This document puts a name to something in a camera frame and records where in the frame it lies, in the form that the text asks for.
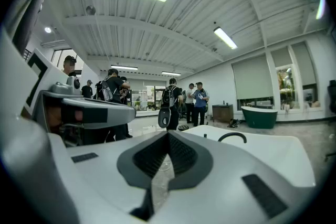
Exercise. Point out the black round stool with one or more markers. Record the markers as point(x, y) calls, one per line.
point(183, 127)

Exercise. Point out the wooden cabinet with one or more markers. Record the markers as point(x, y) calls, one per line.
point(222, 114)

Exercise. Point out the black bag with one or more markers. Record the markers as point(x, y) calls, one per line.
point(233, 123)

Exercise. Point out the tall window with plants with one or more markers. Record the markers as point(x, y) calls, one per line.
point(287, 89)

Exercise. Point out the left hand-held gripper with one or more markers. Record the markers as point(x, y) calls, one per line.
point(52, 86)

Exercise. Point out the small square window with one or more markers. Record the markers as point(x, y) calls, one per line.
point(311, 95)

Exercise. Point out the black curved faucet spout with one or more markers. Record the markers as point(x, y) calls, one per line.
point(232, 134)

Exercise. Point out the short grey roller blind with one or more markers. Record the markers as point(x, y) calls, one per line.
point(281, 57)

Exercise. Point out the grey backpack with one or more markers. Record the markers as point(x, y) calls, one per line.
point(107, 91)

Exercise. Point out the large grey roller blind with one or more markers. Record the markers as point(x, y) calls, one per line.
point(253, 77)

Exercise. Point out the low wide window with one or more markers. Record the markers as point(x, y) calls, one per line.
point(256, 102)

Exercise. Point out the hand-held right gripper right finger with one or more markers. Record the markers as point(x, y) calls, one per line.
point(223, 191)

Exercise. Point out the round ceiling spotlight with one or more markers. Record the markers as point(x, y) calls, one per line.
point(47, 30)

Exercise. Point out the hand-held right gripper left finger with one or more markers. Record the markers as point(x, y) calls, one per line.
point(105, 178)

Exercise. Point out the narrow grey roller blind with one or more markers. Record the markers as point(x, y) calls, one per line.
point(304, 63)

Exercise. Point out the person's light shirt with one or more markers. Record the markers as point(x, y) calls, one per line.
point(23, 0)

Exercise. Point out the dark green bathtub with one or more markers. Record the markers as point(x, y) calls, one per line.
point(259, 118)

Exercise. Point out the black backpack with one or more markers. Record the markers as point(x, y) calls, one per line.
point(167, 97)

